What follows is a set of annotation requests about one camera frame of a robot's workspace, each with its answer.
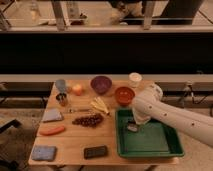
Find small dark brush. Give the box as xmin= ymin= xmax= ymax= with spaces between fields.
xmin=127 ymin=124 xmax=139 ymax=132

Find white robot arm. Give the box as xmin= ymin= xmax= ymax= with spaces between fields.
xmin=132 ymin=83 xmax=213 ymax=148

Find green plastic tray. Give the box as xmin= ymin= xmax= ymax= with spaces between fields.
xmin=115 ymin=109 xmax=184 ymax=158

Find red bowl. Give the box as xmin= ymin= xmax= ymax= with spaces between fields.
xmin=115 ymin=87 xmax=135 ymax=106

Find bunch of dark grapes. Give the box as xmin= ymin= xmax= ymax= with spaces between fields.
xmin=72 ymin=113 xmax=104 ymax=128

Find yellow bananas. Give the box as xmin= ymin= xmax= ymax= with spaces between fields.
xmin=91 ymin=97 xmax=109 ymax=114

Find black rectangular eraser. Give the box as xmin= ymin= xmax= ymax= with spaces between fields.
xmin=84 ymin=145 xmax=108 ymax=159

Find white cup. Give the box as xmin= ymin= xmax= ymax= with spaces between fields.
xmin=129 ymin=72 xmax=142 ymax=88

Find purple bowl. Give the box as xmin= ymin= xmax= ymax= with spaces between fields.
xmin=90 ymin=76 xmax=112 ymax=95

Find wooden table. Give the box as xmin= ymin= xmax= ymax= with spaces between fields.
xmin=28 ymin=79 xmax=179 ymax=166

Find metal spoon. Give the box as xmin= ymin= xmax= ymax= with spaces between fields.
xmin=65 ymin=108 xmax=91 ymax=114

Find orange apple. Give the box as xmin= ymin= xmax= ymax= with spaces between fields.
xmin=72 ymin=84 xmax=83 ymax=96

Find small metal cup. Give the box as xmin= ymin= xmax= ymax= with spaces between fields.
xmin=56 ymin=93 xmax=68 ymax=106

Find orange carrot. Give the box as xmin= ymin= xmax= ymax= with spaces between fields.
xmin=39 ymin=126 xmax=66 ymax=136

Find blue-grey cup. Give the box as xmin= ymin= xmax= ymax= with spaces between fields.
xmin=55 ymin=79 xmax=67 ymax=93

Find blue sponge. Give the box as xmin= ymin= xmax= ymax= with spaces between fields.
xmin=31 ymin=146 xmax=57 ymax=161

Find person in background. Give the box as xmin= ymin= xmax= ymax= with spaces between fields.
xmin=109 ymin=0 xmax=144 ymax=24

